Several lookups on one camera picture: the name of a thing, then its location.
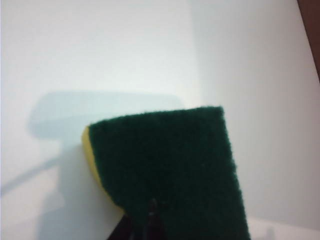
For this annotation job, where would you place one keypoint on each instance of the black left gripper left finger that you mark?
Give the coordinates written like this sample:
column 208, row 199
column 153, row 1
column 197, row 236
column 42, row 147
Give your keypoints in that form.
column 121, row 230

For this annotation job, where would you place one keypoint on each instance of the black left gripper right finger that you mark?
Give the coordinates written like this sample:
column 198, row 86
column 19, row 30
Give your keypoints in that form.
column 155, row 222

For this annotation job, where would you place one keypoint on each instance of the yellow green scrub sponge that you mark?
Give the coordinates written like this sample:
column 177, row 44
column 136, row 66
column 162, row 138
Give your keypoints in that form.
column 162, row 150

